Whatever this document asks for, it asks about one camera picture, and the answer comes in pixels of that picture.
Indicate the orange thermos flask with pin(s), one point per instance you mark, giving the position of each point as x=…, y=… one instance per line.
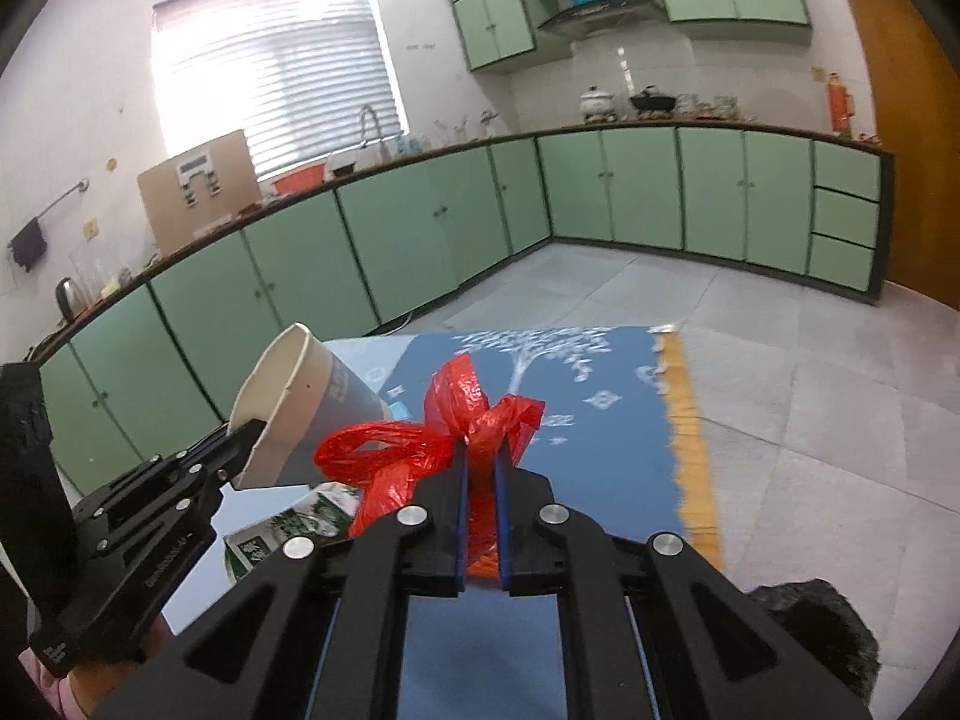
x=840, y=105

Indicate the blue printed table mat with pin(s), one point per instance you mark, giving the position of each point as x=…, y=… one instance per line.
x=600, y=427

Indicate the small steel kettle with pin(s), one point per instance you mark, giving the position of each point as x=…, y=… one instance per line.
x=490, y=124

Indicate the brown cardboard box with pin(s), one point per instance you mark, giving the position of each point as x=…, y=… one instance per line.
x=217, y=210

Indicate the wooden table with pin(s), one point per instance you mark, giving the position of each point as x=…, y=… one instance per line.
x=690, y=465

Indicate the black wok with lid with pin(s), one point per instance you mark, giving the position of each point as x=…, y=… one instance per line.
x=652, y=103

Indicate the clear glass pitcher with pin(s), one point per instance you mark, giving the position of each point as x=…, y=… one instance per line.
x=90, y=274

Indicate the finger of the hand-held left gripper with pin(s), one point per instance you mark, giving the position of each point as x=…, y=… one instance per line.
x=217, y=484
x=217, y=444

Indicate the dark hanging towel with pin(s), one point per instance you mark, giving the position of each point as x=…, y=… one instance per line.
x=28, y=244

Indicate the white cooking pot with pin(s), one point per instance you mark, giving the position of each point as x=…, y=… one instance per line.
x=598, y=105

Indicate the person's left forearm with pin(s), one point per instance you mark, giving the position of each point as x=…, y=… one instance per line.
x=112, y=682

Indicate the red plastic basin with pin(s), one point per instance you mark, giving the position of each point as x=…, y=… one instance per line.
x=298, y=178

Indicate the metal towel rail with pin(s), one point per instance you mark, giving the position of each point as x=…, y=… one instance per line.
x=64, y=199

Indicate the red plastic bag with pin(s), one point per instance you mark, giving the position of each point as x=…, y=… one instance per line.
x=390, y=457

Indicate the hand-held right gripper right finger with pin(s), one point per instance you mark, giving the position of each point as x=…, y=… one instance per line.
x=504, y=532

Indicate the black trash bag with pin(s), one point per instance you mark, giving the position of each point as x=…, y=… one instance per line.
x=817, y=630

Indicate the steel electric kettle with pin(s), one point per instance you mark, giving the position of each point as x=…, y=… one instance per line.
x=69, y=301

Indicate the green white milk carton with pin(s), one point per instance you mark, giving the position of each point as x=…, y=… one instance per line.
x=300, y=523

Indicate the wooden door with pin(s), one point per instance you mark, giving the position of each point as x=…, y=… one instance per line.
x=915, y=150

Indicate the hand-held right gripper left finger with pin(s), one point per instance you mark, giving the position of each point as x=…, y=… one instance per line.
x=459, y=532

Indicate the steel kitchen faucet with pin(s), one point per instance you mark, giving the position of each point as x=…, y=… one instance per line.
x=369, y=127

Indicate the glass range hood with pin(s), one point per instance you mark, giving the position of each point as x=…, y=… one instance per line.
x=600, y=16

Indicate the white window blind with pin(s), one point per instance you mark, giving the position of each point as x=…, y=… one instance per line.
x=277, y=75

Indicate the orange foam fruit net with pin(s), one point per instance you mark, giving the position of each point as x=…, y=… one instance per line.
x=484, y=564

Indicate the glass jar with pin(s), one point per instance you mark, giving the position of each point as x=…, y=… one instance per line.
x=688, y=105

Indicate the green lower kitchen cabinets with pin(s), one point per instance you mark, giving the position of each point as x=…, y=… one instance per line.
x=712, y=187

